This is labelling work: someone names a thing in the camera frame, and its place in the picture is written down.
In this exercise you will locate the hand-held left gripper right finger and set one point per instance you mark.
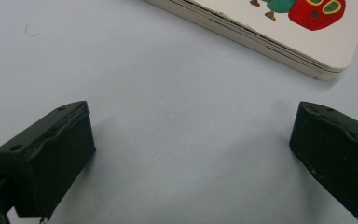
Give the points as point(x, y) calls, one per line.
point(338, 155)

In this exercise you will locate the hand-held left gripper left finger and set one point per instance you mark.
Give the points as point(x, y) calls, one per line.
point(49, 161)

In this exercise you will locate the white caterpillar picture book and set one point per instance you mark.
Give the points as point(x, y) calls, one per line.
point(323, 43)

